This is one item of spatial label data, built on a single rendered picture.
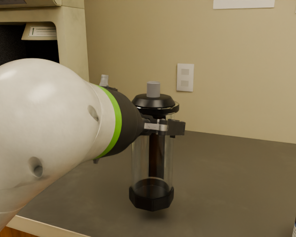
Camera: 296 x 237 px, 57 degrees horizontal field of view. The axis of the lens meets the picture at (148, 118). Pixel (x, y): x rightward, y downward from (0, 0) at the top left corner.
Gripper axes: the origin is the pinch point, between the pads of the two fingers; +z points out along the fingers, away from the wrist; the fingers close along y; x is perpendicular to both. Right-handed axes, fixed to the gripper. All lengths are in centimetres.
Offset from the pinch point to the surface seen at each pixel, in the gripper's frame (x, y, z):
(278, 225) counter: 18.9, -27.8, 10.7
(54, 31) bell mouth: -25, 40, 16
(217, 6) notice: -45, -5, 48
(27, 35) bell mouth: -23, 49, 14
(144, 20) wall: -41, 24, 50
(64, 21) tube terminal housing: -26.1, 32.7, 10.5
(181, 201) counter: 18.4, -5.7, 12.6
